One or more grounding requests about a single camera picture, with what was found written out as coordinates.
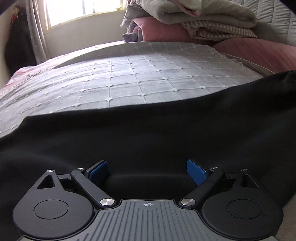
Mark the dark hanging clothes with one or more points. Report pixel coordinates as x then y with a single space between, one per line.
18 52

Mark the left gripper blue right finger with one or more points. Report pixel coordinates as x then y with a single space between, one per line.
197 172

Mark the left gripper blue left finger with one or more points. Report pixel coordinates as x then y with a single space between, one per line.
98 172

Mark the striped folded blanket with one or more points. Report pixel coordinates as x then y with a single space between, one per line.
215 31

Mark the folded beige grey quilt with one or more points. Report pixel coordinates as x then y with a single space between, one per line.
175 12

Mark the grey dotted curtain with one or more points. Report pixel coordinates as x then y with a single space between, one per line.
36 32

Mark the grey checked bedspread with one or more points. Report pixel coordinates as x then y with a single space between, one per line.
117 74

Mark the pink pillow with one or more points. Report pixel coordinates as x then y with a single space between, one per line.
273 56

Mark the black pants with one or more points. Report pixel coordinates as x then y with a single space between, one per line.
250 126

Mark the pink folded blanket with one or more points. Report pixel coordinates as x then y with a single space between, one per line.
150 29

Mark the grey quilted headboard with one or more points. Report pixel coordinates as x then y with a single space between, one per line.
275 21

